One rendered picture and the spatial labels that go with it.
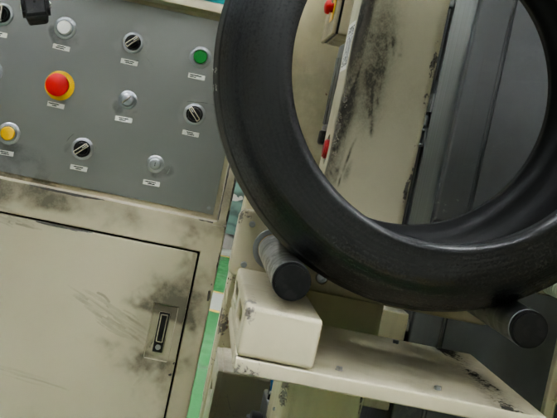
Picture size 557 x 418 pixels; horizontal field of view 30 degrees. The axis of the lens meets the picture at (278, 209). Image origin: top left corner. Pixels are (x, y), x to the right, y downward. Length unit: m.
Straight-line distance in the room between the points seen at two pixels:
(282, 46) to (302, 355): 0.35
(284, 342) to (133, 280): 0.68
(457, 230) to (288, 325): 0.38
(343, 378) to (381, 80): 0.53
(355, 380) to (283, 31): 0.40
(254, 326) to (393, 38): 0.56
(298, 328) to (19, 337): 0.78
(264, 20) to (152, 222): 0.72
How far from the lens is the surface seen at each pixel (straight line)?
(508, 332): 1.24
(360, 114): 1.55
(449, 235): 1.46
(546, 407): 1.67
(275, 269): 1.18
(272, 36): 1.16
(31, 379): 1.87
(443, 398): 1.23
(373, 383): 1.21
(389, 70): 1.56
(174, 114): 1.85
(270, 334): 1.18
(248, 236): 1.51
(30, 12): 1.27
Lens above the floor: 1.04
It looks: 3 degrees down
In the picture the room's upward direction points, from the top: 12 degrees clockwise
